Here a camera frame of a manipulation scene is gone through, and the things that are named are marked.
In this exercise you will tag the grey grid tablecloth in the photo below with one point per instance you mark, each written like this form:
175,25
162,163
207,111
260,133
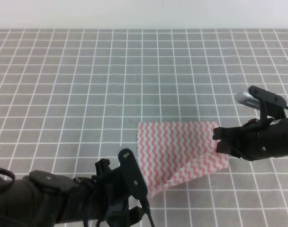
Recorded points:
69,97

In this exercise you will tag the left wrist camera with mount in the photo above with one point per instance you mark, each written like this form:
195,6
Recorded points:
132,175

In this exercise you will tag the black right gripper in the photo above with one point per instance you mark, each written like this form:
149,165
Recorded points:
255,144

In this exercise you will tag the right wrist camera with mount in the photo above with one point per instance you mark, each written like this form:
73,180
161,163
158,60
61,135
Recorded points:
268,103

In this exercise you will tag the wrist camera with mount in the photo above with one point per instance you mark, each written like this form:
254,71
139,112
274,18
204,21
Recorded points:
132,175
268,103

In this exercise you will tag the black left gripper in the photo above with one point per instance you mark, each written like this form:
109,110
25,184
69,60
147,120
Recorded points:
108,198

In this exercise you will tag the pink white wavy striped towel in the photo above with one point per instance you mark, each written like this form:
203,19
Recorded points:
172,153

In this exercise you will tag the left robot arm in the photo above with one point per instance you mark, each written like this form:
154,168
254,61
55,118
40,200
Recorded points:
42,199

